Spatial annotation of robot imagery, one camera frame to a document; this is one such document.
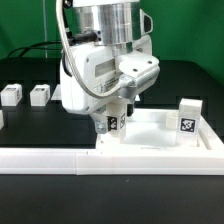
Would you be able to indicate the white sheet with fiducial tags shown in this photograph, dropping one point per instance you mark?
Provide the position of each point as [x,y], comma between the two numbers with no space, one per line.
[57,93]

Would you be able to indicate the white L-shaped fixture wall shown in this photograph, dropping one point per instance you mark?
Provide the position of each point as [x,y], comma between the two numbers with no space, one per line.
[118,161]

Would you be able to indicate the white part at left edge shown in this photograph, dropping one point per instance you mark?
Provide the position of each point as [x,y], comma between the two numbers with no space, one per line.
[1,120]

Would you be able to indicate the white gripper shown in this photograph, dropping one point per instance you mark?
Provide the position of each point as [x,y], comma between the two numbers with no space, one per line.
[119,77]

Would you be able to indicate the white square tabletop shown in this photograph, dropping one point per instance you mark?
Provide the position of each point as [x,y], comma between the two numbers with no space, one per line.
[149,129]

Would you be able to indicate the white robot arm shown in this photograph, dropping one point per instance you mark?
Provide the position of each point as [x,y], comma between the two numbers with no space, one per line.
[114,23]

